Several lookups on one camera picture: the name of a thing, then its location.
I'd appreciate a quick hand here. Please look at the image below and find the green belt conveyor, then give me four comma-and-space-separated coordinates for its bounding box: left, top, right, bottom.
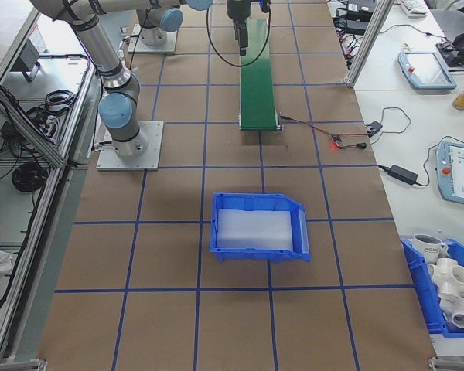
237, 18, 283, 132

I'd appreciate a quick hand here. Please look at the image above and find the black power adapter brick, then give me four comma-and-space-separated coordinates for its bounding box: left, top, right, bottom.
334, 17, 369, 35
387, 163, 419, 185

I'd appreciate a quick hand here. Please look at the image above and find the black box with white label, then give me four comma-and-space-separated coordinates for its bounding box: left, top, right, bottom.
346, 0, 377, 15

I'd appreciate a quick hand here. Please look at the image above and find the white keyboard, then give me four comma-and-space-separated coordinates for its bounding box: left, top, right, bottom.
400, 0, 430, 19

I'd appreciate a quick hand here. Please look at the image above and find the grey blue teach pendant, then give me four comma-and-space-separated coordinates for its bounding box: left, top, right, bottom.
397, 49, 458, 92
432, 138, 464, 206

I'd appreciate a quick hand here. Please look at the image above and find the white foam pad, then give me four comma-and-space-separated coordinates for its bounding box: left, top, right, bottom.
216, 208, 297, 250

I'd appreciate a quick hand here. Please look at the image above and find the grey metal box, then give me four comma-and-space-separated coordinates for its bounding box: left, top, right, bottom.
9, 38, 43, 82

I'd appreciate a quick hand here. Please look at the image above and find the black equipment pile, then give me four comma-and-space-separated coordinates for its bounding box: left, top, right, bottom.
436, 30, 464, 74

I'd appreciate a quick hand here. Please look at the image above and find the blue open-front bin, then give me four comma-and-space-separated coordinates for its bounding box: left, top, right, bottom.
209, 192, 312, 264

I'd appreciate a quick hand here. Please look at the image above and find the black connector box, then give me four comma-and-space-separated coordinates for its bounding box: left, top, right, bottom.
0, 121, 19, 140

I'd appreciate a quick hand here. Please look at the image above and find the white printed mug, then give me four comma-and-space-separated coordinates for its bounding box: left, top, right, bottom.
412, 233, 449, 259

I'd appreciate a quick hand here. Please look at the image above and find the blue parts bin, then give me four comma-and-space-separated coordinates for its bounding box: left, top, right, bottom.
400, 237, 464, 338

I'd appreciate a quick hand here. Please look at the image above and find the white PVC pipe fitting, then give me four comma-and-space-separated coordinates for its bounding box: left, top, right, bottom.
426, 257, 464, 295
438, 292, 464, 332

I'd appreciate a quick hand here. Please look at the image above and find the red black conveyor wire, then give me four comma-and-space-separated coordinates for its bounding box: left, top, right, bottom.
278, 114, 333, 137

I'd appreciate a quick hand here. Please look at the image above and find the red wire bundle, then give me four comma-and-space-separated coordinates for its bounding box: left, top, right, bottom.
338, 32, 363, 63

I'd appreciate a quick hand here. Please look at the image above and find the aluminium profile post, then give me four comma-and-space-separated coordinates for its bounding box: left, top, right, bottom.
346, 0, 390, 89

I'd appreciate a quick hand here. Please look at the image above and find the black cable coil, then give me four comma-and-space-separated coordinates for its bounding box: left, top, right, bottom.
11, 160, 49, 192
44, 89, 78, 109

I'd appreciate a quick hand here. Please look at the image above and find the V-shaped metal bar frame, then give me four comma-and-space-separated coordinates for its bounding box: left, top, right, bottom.
0, 0, 101, 364

